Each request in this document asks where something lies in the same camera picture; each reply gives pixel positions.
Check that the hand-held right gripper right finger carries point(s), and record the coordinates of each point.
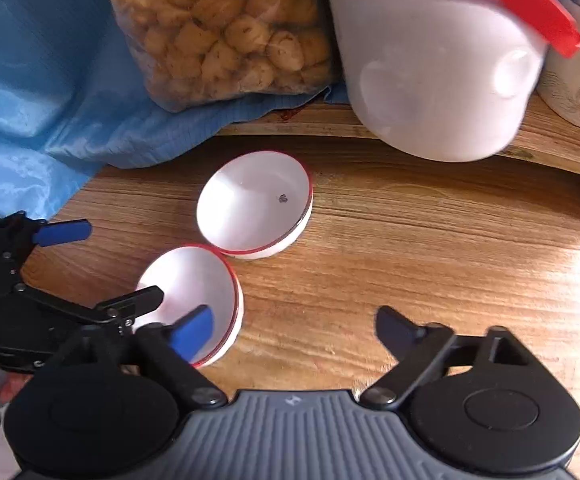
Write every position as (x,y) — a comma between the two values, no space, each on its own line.
(395,327)

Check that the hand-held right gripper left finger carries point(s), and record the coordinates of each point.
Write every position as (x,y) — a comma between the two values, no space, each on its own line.
(192,332)

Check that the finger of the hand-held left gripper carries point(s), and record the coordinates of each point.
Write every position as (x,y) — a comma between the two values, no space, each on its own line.
(140,300)
(65,232)

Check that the white bowl with red rim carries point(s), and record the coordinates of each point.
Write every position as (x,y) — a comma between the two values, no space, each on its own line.
(195,280)
(250,200)

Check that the blue cloth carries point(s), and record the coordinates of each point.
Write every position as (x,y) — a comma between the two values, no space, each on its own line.
(45,85)

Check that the wooden desk shelf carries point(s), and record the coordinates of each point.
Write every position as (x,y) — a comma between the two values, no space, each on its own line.
(320,122)

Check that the clear bag of snacks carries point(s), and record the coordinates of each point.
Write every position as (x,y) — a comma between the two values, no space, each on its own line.
(220,35)

